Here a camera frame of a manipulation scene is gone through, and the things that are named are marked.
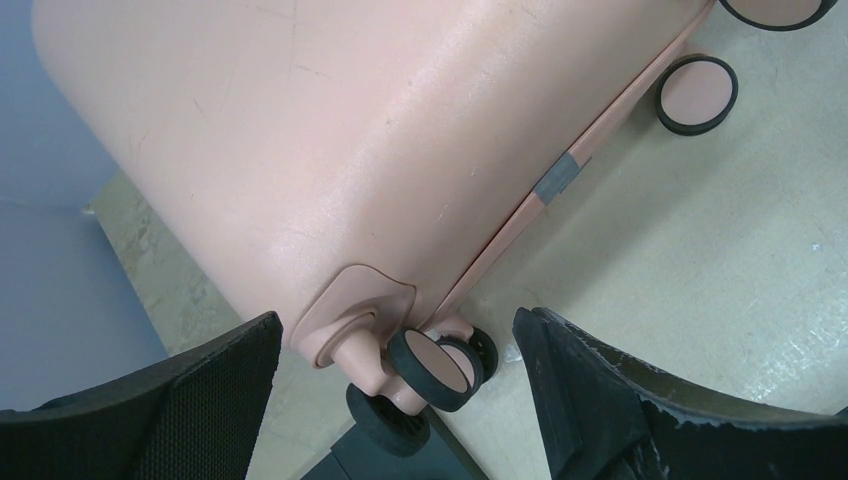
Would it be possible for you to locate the black flat notebook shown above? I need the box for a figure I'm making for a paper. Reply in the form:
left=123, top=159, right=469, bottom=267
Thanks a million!
left=303, top=408, right=488, bottom=480

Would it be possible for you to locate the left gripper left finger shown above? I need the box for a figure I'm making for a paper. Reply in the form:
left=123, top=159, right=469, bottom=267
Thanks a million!
left=1, top=312, right=283, bottom=479

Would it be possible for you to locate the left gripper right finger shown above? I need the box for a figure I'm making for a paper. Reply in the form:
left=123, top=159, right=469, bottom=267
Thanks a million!
left=512, top=307, right=847, bottom=479

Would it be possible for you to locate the pink suitcase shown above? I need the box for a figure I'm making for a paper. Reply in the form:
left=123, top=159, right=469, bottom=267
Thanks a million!
left=31, top=0, right=839, bottom=458

